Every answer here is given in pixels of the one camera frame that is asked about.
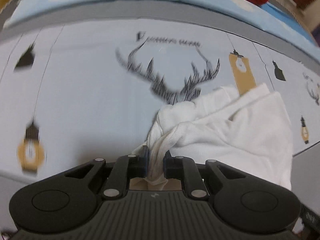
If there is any white long-sleeve shirt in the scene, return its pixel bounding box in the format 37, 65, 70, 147
130, 83, 293, 190

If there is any grey printed bed sheet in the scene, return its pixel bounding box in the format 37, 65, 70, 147
0, 0, 320, 233

